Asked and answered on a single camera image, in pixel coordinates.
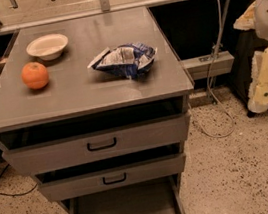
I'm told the blue chip bag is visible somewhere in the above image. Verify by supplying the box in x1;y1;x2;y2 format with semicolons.
87;42;157;79

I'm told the middle drawer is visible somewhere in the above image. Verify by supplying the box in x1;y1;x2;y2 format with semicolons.
38;144;186;201

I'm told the drawer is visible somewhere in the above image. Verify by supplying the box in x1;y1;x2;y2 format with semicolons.
38;144;186;201
0;96;190;175
70;177;185;214

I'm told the grey drawer cabinet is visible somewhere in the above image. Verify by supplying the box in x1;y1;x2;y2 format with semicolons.
0;0;216;214

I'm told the bottom drawer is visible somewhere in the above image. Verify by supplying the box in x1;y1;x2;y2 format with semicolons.
70;177;185;214

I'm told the top drawer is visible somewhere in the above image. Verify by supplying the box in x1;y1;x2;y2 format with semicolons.
0;96;190;175

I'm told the white bowl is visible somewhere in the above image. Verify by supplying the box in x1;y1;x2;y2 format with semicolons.
26;34;68;61

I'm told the orange fruit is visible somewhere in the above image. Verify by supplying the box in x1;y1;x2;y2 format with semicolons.
21;62;49;90

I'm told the white cable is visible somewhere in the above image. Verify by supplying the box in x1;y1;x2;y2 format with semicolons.
172;0;244;143

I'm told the black floor cable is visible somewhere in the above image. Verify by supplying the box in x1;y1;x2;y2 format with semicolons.
0;159;40;200

